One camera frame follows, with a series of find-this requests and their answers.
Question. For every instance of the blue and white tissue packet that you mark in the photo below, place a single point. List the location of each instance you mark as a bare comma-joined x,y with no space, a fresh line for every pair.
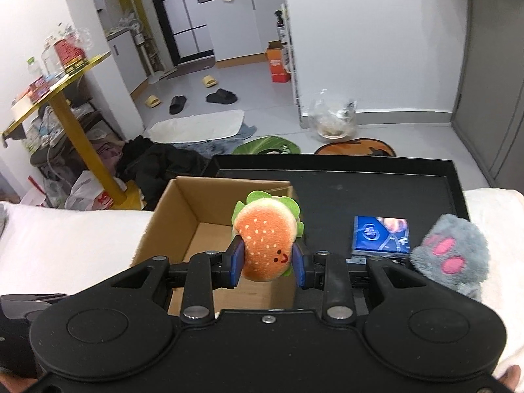
378,233

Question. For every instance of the grey paw plush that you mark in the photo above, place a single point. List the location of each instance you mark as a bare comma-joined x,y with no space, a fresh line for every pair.
450,249

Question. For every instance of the cluttered black shelf rack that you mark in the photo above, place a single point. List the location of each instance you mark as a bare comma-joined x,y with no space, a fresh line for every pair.
45,131

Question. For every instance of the white floor mat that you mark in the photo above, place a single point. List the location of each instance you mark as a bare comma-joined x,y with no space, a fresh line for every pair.
196,127

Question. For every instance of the clear plastic bag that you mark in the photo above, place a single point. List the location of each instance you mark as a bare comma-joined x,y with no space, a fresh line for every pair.
331,118

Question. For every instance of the yellow slipper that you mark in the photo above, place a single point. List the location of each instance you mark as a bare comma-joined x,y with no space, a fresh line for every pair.
210,80
153,101

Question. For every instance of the black jacket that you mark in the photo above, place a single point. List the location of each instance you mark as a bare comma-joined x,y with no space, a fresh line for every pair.
159,168

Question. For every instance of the yellow round table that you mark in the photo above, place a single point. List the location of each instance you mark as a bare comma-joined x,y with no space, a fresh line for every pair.
67,118

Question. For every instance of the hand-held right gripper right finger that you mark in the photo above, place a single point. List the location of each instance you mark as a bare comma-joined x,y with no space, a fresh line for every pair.
300,266

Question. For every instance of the white red-print plastic bag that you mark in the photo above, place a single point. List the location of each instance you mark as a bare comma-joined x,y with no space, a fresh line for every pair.
88,192

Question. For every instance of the orange cardboard box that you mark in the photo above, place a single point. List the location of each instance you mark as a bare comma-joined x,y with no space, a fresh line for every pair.
277,65

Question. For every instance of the green leaf rug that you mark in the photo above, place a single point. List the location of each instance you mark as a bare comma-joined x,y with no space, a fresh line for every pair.
262,146

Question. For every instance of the orange pumpkin rug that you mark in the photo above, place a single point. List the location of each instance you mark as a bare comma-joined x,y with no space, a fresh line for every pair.
352,148

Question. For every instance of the white kitchen cabinet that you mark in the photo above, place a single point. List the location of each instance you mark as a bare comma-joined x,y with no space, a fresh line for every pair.
241,28

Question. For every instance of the white refrigerator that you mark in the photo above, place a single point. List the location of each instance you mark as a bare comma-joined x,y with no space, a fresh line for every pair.
184,12

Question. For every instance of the black tray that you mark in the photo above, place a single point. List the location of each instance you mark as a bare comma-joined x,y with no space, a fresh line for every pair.
348,196

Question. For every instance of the burger plush toy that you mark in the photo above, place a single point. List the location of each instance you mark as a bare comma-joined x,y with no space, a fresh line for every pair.
266,233

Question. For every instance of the grey wardrobe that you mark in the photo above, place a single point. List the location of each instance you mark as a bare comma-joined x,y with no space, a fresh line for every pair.
495,69

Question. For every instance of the white storage rack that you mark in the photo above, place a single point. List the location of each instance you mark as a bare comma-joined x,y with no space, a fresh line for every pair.
294,69

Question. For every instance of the blue fluffy rug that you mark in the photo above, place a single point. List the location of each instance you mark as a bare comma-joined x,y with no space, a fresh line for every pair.
217,147

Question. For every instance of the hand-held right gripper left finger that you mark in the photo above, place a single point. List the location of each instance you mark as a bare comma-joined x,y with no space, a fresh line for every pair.
236,264

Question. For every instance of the dark spray bottle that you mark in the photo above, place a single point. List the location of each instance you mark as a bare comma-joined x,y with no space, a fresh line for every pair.
279,19

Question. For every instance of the red box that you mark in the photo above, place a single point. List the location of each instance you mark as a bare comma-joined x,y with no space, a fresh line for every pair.
69,53

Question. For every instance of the grey doormat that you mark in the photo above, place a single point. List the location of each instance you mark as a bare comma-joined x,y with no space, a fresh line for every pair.
190,69

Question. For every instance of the black slipper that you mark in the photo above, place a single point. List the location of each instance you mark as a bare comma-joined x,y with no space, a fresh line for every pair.
178,104
221,96

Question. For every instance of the small red boxes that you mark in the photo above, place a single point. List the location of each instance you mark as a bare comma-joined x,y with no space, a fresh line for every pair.
39,87

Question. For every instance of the green-capped plastic bottle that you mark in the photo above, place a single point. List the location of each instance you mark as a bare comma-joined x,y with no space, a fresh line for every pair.
34,71

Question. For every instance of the glass jar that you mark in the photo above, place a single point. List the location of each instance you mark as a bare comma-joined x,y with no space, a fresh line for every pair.
51,59

